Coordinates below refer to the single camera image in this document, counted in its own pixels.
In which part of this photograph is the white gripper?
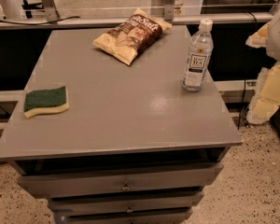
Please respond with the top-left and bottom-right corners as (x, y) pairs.
(245, 8), (280, 125)

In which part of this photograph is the green and yellow sponge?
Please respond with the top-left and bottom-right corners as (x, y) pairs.
(23, 86), (69, 119)

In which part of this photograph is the brown chip bag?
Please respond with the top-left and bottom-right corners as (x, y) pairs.
(92, 8), (172, 65)

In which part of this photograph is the clear plastic water bottle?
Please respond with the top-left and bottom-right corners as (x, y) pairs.
(182, 19), (214, 91)

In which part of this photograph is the top grey drawer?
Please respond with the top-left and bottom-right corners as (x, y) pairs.
(18, 162), (223, 198)

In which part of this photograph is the grey drawer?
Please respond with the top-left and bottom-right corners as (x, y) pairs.
(18, 162), (223, 198)
(57, 208), (192, 224)
(49, 189), (203, 217)

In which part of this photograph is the bottom grey drawer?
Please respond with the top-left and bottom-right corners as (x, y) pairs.
(57, 208), (192, 224)

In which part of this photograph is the grey drawer cabinet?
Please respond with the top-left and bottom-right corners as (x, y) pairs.
(0, 25), (244, 224)

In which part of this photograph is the middle grey drawer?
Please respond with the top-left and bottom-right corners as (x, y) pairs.
(49, 189), (203, 217)

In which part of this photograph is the white pipe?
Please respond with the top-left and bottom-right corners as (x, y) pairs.
(0, 0), (25, 20)

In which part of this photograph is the black hanging cable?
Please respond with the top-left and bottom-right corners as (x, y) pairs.
(237, 12), (259, 131)

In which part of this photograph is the metal bracket post middle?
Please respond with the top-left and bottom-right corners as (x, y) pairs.
(164, 0), (175, 21)

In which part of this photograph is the metal bracket post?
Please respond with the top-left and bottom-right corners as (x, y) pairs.
(41, 0), (59, 21)
(164, 0), (175, 21)

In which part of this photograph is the metal bracket post left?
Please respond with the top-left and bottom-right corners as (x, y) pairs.
(41, 0), (59, 21)

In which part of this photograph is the black cable on ledge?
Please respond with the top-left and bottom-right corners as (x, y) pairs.
(0, 15), (82, 26)

